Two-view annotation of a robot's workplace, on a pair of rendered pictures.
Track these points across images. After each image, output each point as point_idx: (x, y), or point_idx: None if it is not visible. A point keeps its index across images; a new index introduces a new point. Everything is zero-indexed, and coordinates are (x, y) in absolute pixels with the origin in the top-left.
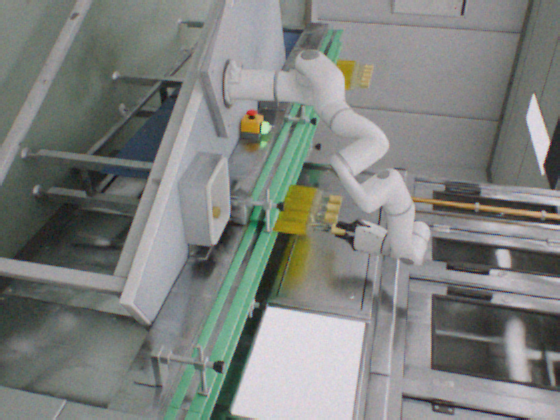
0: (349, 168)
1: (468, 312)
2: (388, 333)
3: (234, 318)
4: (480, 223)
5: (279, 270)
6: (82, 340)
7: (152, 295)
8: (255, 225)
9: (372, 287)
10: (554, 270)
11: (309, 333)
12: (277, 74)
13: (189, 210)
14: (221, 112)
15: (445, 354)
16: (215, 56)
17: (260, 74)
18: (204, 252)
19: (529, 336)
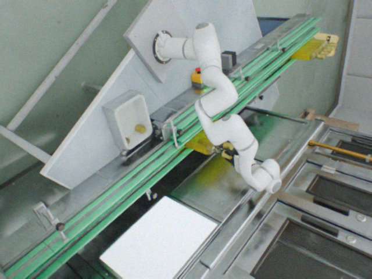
0: (203, 110)
1: (309, 240)
2: (229, 237)
3: (115, 198)
4: (364, 171)
5: (187, 174)
6: (67, 189)
7: (71, 172)
8: (172, 142)
9: (239, 200)
10: None
11: (177, 221)
12: (186, 40)
13: (111, 125)
14: (151, 65)
15: (268, 267)
16: (140, 27)
17: (176, 40)
18: (129, 153)
19: (353, 277)
